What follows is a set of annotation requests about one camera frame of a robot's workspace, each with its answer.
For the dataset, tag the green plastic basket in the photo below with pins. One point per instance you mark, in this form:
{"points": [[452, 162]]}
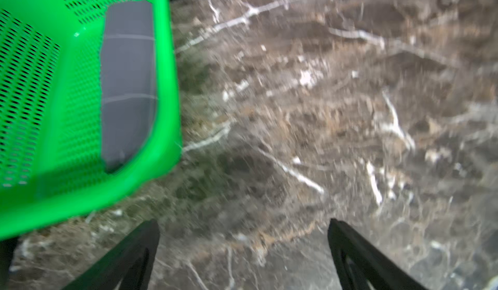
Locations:
{"points": [[51, 136]]}

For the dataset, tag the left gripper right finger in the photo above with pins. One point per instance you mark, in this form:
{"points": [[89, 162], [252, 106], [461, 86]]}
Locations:
{"points": [[360, 265]]}

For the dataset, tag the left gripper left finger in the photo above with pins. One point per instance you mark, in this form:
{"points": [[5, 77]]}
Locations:
{"points": [[128, 265]]}

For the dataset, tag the grey grid pillowcase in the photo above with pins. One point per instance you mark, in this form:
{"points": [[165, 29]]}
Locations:
{"points": [[128, 81]]}

